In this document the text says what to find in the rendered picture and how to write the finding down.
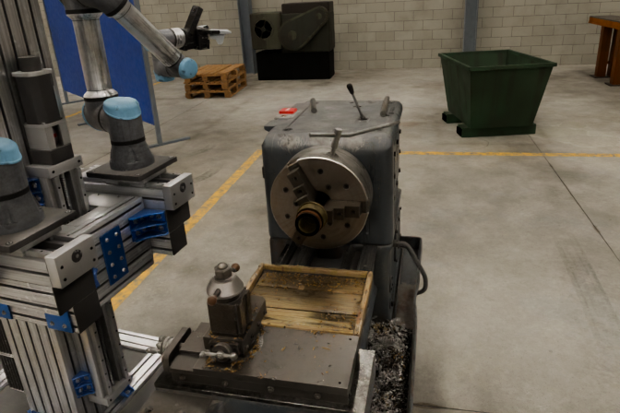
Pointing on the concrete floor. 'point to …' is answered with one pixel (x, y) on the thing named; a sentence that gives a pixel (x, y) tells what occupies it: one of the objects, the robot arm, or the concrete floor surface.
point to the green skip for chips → (494, 91)
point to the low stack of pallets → (216, 80)
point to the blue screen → (66, 53)
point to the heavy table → (608, 48)
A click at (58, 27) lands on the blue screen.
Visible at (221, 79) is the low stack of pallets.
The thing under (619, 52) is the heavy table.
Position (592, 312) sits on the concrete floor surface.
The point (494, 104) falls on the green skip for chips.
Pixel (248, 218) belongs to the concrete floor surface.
